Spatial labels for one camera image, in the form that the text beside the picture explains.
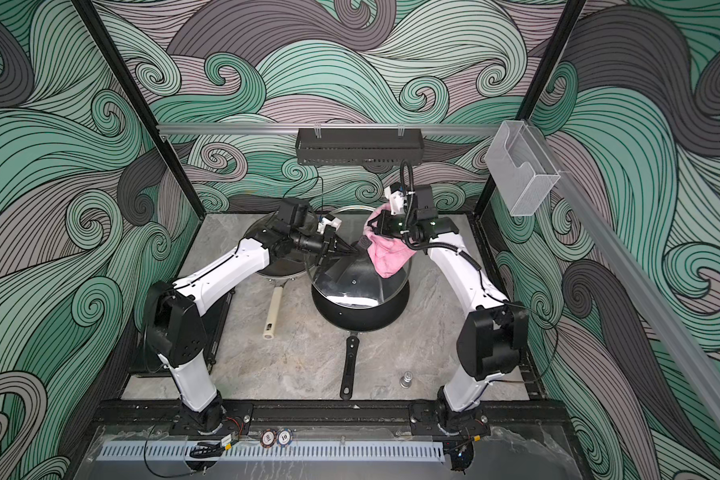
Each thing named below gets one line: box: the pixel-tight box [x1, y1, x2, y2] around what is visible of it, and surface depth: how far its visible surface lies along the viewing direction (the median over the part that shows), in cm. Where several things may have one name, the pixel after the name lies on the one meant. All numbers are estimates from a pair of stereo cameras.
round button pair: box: [260, 428, 294, 448], surface depth 72 cm
